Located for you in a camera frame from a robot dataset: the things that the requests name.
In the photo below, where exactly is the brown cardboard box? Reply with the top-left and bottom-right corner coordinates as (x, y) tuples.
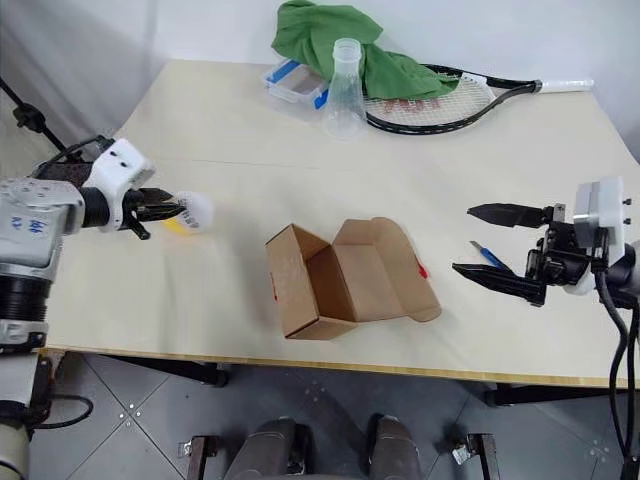
(264, 216), (444, 342)

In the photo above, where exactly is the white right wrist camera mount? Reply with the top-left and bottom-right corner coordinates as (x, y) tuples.
(559, 175), (627, 297)

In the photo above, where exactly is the clear container with blue latches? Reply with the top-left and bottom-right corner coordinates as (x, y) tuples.
(261, 56), (332, 124)

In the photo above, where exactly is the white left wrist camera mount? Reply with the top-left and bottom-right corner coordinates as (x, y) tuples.
(88, 138), (157, 233)

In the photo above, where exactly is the dark rounded shape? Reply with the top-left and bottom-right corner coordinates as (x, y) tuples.
(366, 413), (424, 480)
(226, 416), (313, 480)

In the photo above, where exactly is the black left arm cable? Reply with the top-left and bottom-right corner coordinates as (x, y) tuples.
(31, 133), (114, 174)

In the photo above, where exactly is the dark metal frame with caster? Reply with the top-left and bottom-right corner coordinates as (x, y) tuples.
(176, 434), (222, 480)
(451, 431), (499, 480)

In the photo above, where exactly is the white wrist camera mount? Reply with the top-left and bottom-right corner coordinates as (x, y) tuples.
(88, 138), (157, 233)
(559, 175), (627, 297)

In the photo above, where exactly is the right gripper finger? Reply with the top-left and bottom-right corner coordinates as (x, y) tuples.
(451, 262), (547, 307)
(466, 201), (552, 230)

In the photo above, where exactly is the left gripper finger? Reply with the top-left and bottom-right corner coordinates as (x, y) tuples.
(142, 187), (182, 206)
(140, 201), (186, 222)

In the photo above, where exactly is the green cloth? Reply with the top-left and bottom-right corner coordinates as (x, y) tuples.
(270, 0), (459, 101)

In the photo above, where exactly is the black white tennis racket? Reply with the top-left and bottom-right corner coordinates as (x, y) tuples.
(363, 63), (596, 137)

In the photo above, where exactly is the yellow white round item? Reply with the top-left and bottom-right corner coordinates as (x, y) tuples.
(164, 189), (218, 237)

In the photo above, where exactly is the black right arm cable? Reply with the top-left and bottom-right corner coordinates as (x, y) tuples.
(591, 266), (640, 480)

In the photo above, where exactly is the black table leg with caster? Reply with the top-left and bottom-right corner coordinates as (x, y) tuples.
(96, 354), (229, 388)

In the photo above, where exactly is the clear plastic conical flask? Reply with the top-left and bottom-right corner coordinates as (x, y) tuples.
(321, 38), (367, 142)

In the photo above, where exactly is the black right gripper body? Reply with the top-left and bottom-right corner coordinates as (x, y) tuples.
(524, 201), (610, 302)

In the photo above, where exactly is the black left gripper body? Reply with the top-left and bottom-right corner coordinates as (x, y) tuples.
(121, 186), (152, 242)

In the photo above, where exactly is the black mesh panel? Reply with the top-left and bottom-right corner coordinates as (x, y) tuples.
(31, 158), (97, 183)

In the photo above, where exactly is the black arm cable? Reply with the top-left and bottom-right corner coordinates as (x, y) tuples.
(31, 133), (114, 174)
(591, 266), (640, 480)

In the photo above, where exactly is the thin black looped cable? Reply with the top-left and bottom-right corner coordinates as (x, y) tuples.
(28, 394), (95, 431)

